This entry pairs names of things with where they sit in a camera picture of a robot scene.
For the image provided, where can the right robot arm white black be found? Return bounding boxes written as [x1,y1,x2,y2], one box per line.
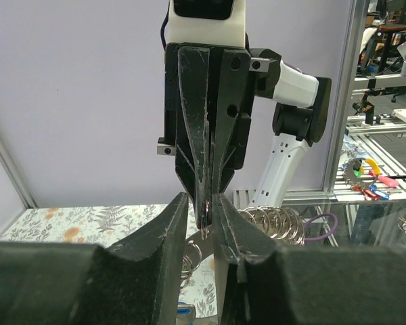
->
[157,43,332,230]

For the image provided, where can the round metal key ring disc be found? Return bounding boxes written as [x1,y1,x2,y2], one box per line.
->
[179,204,307,325]

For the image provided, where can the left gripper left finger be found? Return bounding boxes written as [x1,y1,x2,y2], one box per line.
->
[0,193,188,324]

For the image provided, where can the left aluminium frame post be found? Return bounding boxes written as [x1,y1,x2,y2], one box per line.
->
[0,133,39,209]

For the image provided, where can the key with blue tag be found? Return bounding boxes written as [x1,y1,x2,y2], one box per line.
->
[177,302,196,324]

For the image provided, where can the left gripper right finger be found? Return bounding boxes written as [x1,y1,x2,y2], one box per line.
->
[210,194,406,324]

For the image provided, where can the aluminium frame post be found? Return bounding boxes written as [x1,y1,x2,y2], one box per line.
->
[0,133,39,209]
[323,1,369,196]

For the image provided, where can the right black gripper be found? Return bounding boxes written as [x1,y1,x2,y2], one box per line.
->
[158,43,256,229]

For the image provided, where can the right aluminium frame post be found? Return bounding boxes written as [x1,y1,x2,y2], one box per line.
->
[323,1,369,196]

